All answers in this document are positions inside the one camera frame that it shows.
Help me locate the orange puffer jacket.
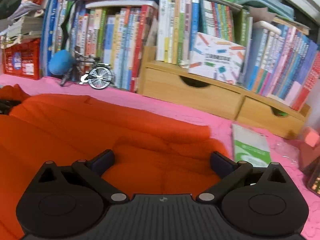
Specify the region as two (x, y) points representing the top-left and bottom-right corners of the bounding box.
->
(1, 85), (228, 239)

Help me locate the blue plush ball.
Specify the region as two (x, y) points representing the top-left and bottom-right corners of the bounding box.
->
(48, 50), (75, 76)

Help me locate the pink bunny blanket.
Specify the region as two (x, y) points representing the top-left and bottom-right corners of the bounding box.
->
(1, 74), (319, 239)

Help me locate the row of books left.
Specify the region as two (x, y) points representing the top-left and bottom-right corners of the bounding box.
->
(40, 0), (158, 92)

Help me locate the row of books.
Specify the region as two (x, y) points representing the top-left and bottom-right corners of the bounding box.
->
(40, 0), (158, 92)
(156, 0), (319, 111)

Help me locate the wooden drawer organizer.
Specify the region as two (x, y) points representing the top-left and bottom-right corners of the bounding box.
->
(138, 47), (311, 139)

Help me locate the stack of papers and magazines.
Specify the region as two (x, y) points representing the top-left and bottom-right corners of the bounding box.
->
(1, 0), (43, 49)

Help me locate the row of books right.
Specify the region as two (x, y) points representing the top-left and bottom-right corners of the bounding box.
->
(156, 0), (319, 111)

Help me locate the red plastic crate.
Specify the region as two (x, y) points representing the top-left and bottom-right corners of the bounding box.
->
(3, 39), (40, 80)

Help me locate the green white booklet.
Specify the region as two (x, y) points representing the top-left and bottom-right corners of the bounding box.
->
(232, 124), (272, 167)

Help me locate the label printer box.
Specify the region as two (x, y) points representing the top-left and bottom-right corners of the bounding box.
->
(188, 32), (246, 85)

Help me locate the miniature black bicycle model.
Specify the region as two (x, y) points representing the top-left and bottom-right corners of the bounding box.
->
(60, 51), (115, 90)

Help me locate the pink cardboard stand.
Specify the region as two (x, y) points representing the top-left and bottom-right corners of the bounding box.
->
(298, 127), (319, 197)

